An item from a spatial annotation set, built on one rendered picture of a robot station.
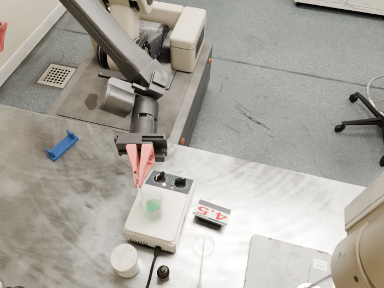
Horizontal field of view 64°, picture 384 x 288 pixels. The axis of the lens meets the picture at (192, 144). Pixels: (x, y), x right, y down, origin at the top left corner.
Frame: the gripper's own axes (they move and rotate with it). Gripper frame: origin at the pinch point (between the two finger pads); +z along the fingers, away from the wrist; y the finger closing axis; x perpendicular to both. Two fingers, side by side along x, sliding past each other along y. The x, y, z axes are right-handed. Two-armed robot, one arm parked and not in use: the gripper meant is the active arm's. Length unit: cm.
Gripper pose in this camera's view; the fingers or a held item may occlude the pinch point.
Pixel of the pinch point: (138, 182)
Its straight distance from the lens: 58.9
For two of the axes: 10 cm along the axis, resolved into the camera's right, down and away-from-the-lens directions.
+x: -0.2, 5.7, 8.2
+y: 10.0, 0.1, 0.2
